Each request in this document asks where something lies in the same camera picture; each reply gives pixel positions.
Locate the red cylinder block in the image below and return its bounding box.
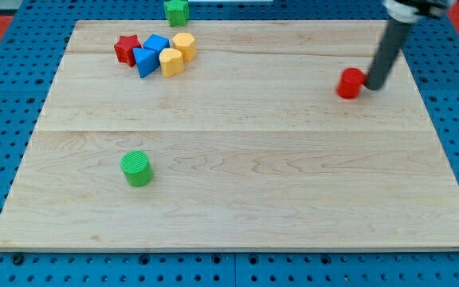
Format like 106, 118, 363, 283
336, 67, 367, 100

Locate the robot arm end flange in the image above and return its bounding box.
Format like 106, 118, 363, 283
382, 0, 456, 24

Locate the green star block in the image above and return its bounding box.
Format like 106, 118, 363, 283
163, 0, 190, 27

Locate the red star block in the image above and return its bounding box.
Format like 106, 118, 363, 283
113, 34, 141, 67

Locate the wooden board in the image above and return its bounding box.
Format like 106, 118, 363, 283
0, 20, 459, 253

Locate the green cylinder block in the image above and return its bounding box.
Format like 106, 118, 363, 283
120, 151, 154, 187

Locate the yellow heart block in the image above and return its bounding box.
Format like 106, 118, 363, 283
159, 48, 185, 78

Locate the yellow hexagon block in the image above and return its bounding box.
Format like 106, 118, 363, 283
172, 33, 198, 61

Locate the blue triangle block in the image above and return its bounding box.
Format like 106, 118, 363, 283
132, 48, 159, 78

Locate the blue cube block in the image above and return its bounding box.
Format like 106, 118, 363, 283
142, 34, 170, 57

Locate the grey pusher rod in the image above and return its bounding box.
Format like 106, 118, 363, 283
364, 18, 414, 91

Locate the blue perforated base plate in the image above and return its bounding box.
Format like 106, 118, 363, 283
0, 1, 459, 286

